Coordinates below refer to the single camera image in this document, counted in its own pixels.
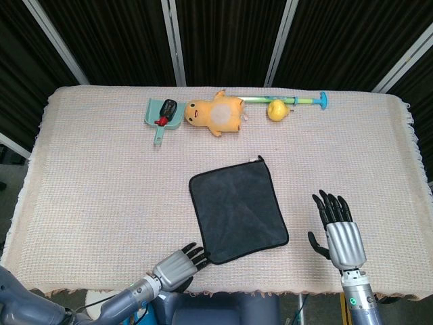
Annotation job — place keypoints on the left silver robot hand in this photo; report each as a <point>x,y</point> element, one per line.
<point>172,271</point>

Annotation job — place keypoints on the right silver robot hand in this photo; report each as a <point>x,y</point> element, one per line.
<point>345,243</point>

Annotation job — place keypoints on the dark grey cloth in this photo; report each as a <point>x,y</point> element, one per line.
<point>236,210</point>

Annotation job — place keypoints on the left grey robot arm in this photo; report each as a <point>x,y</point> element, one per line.
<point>128,298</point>

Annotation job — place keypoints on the grey robot torso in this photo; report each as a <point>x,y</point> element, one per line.
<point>216,311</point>

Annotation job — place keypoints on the white and red round object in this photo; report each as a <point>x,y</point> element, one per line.
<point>96,296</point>

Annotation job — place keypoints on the beige woven tablecloth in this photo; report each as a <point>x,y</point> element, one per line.
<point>84,203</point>

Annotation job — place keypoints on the green and blue pump toy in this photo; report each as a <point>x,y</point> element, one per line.
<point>304,100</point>

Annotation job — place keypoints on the yellow toy pear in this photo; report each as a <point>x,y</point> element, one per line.
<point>276,111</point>

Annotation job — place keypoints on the small red clip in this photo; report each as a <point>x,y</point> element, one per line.
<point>163,120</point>

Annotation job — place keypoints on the dark pleated partition panel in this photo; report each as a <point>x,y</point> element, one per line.
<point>20,67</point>
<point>345,40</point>
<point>226,40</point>
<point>423,111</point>
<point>118,40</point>

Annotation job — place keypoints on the teal plastic dustpan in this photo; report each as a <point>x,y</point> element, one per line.
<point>154,113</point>

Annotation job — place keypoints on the yellow plush toy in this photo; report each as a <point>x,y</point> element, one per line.
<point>203,113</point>

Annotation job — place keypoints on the small black device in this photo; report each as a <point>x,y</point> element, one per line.
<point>168,108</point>

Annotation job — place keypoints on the white partition post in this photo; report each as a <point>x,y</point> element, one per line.
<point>13,145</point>
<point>173,42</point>
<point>55,40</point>
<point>280,42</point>
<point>402,61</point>

